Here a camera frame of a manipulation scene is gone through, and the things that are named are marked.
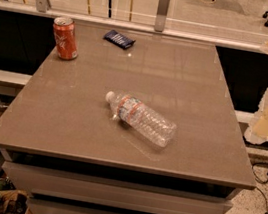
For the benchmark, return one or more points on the clear plastic water bottle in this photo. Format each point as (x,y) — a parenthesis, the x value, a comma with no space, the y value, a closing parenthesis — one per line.
(142,118)

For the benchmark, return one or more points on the blue rxbar wrapper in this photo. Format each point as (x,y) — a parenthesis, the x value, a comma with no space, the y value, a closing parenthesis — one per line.
(119,39)

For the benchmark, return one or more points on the orange soda can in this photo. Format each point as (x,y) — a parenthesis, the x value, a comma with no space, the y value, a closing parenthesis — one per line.
(64,33)

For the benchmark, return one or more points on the grey drawer cabinet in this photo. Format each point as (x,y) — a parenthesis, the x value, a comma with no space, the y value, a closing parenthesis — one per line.
(57,186)

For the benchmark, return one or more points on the middle metal railing post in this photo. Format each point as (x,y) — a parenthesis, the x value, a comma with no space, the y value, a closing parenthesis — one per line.
(163,7)

